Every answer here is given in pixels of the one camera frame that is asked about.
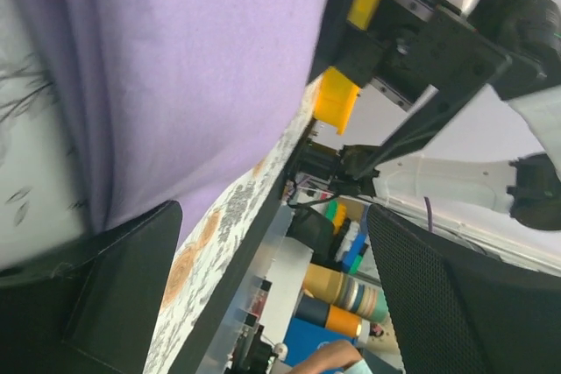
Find blue and green blocks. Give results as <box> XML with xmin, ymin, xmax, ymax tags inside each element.
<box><xmin>323</xmin><ymin>199</ymin><xmax>369</xmax><ymax>274</ymax></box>

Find floral patterned table mat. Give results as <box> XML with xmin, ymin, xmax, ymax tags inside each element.
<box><xmin>0</xmin><ymin>0</ymin><xmax>325</xmax><ymax>374</ymax></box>

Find blue box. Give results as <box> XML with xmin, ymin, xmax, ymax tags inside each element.
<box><xmin>283</xmin><ymin>318</ymin><xmax>357</xmax><ymax>366</ymax></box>

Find aluminium frame rail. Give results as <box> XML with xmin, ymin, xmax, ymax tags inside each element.
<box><xmin>192</xmin><ymin>206</ymin><xmax>312</xmax><ymax>374</ymax></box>

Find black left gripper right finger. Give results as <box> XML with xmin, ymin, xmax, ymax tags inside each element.
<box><xmin>367</xmin><ymin>204</ymin><xmax>560</xmax><ymax>373</ymax></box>

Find person forearm in background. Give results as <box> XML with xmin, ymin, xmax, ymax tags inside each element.
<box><xmin>289</xmin><ymin>340</ymin><xmax>373</xmax><ymax>374</ymax></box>

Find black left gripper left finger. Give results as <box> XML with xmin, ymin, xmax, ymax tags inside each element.
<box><xmin>1</xmin><ymin>201</ymin><xmax>182</xmax><ymax>373</ymax></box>

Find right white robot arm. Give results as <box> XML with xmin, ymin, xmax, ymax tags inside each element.
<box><xmin>299</xmin><ymin>0</ymin><xmax>560</xmax><ymax>231</ymax></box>

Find stacked tape rolls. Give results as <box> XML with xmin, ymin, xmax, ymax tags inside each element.
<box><xmin>295</xmin><ymin>264</ymin><xmax>389</xmax><ymax>339</ymax></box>

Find lavender t shirt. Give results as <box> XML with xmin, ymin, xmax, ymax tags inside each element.
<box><xmin>18</xmin><ymin>0</ymin><xmax>325</xmax><ymax>232</ymax></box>

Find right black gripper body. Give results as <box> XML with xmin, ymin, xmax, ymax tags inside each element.
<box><xmin>309</xmin><ymin>0</ymin><xmax>548</xmax><ymax>181</ymax></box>

